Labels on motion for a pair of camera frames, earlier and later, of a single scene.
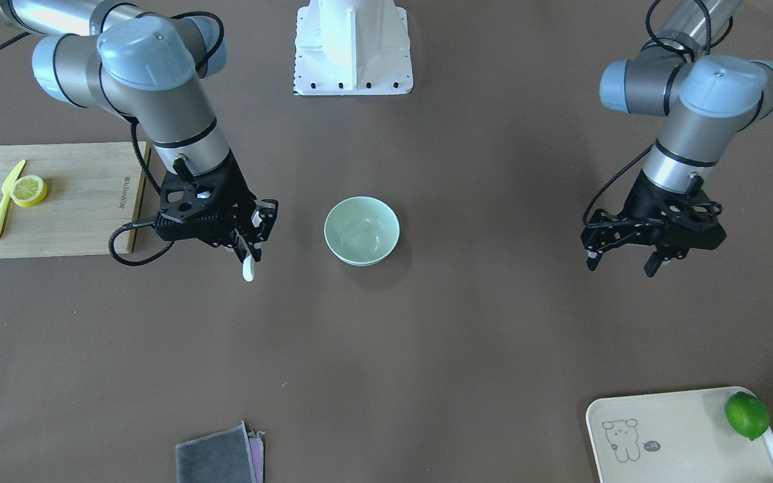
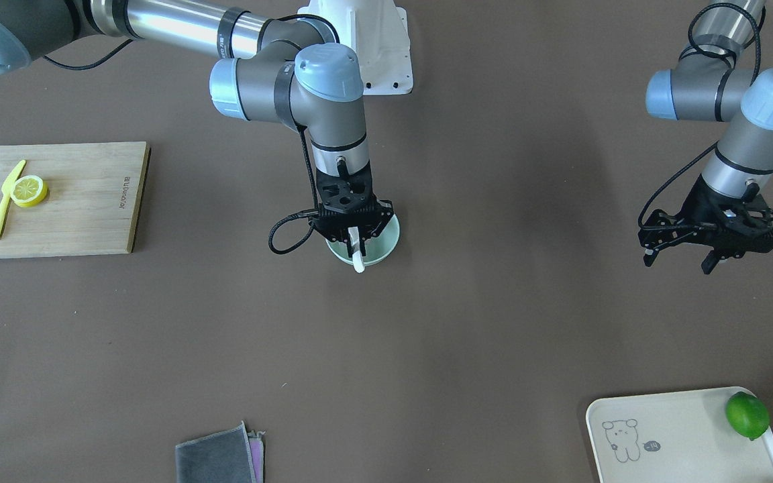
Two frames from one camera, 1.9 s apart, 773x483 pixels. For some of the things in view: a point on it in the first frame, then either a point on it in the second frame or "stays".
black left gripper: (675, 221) -> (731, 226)
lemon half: (28, 190) stays
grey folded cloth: (233, 455) stays
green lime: (747, 414) stays
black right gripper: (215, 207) -> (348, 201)
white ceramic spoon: (248, 268) -> (357, 255)
